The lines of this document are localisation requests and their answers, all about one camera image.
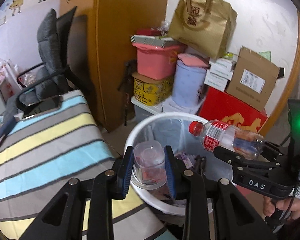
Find clear plastic cup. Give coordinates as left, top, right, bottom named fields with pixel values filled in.
left=132, top=140, right=167, bottom=191

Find clear plastic water bottle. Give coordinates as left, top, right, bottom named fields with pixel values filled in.
left=189, top=120, right=265, bottom=160

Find white trash bin with liner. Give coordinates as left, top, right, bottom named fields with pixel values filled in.
left=123, top=112, right=235, bottom=215

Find person's right hand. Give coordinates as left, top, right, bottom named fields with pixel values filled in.
left=263, top=196, right=300, bottom=220

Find red gift box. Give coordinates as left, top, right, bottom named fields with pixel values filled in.
left=199, top=87, right=268, bottom=133

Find grey storage bin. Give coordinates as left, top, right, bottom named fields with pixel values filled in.
left=131, top=96, right=163, bottom=122

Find yellow patterned box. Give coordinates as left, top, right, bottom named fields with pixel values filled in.
left=132, top=72, right=174, bottom=106

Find light blue round container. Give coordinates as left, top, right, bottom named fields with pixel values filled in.
left=172, top=53, right=209, bottom=107

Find brown cardboard box with label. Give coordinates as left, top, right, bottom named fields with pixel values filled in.
left=226, top=47, right=285, bottom=112

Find stack of white boxes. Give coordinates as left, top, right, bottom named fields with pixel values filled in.
left=204, top=58, right=236, bottom=92

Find pink plastic storage box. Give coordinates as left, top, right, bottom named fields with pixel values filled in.
left=132, top=43, right=186, bottom=80

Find striped bed sheet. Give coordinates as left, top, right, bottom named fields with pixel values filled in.
left=0, top=89, right=178, bottom=240

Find black tablet on bed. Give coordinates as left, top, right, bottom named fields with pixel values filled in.
left=23, top=95, right=62, bottom=119

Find wooden wardrobe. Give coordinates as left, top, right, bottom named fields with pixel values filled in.
left=60, top=0, right=167, bottom=132

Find striped flat gift box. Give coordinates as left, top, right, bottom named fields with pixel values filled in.
left=130, top=35, right=179, bottom=48

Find grey cushioned office chair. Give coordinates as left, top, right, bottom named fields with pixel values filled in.
left=4, top=7, right=77, bottom=119

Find dark blue case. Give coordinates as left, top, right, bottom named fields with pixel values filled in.
left=0, top=116, right=18, bottom=146

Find gold paper gift bag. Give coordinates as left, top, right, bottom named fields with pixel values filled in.
left=168, top=0, right=237, bottom=60

